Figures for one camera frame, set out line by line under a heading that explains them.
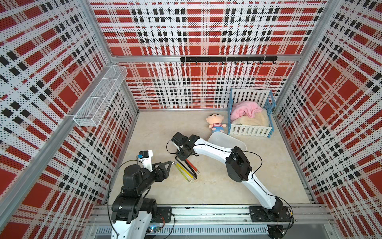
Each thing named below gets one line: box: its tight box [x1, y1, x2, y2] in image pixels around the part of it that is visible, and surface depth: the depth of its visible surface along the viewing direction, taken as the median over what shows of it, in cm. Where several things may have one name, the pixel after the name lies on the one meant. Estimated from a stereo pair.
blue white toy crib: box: [227, 88, 277, 139], surface depth 104 cm
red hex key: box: [185, 158, 200, 174], surface depth 92 cm
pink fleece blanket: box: [230, 100, 264, 121], surface depth 103 cm
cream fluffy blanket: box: [230, 101, 264, 122], surface depth 103 cm
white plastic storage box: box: [207, 131, 247, 152], surface depth 101 cm
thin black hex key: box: [175, 155, 197, 180], surface depth 91 cm
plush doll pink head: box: [205, 113, 227, 133], surface depth 107 cm
